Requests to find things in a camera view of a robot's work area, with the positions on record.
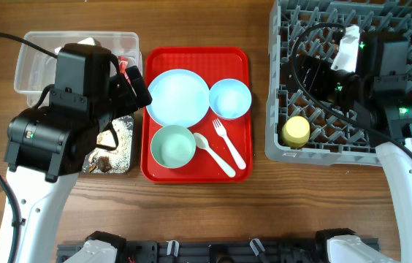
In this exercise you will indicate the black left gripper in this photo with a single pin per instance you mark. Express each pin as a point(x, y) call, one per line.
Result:
point(128, 102)

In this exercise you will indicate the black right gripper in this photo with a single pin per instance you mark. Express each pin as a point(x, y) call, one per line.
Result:
point(320, 71)

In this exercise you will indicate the red snack wrapper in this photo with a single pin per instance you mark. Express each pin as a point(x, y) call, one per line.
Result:
point(123, 66)

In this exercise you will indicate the yellow cup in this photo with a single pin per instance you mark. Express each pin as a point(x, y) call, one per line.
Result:
point(296, 132)

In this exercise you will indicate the green bowl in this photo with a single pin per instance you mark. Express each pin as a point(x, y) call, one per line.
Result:
point(173, 147)

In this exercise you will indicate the white napkin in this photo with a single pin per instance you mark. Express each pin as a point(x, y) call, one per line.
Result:
point(89, 41)

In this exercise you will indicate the light blue bowl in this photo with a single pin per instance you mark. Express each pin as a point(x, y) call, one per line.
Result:
point(230, 99)

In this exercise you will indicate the white plastic spoon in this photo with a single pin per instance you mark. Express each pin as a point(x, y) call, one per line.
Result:
point(202, 143)

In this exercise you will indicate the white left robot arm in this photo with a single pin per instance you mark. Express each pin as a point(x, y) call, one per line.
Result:
point(48, 144)

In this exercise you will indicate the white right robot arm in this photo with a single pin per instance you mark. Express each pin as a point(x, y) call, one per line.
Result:
point(373, 98)

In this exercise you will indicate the grey dishwasher rack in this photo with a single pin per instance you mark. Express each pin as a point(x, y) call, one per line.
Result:
point(332, 141)

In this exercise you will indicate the light blue plate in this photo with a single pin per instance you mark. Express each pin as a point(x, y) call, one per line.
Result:
point(179, 97)

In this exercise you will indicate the food scraps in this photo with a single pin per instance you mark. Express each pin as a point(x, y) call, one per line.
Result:
point(114, 153)

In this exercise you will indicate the black tray bin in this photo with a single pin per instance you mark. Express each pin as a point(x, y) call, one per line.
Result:
point(125, 146)

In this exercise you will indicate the red serving tray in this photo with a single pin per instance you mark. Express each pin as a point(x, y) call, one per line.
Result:
point(212, 64)

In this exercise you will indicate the clear plastic bin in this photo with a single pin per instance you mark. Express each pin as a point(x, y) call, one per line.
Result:
point(35, 70)

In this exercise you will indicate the white plastic fork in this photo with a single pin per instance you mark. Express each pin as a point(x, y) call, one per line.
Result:
point(221, 132)

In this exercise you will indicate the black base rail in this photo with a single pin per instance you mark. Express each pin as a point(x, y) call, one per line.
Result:
point(286, 250)

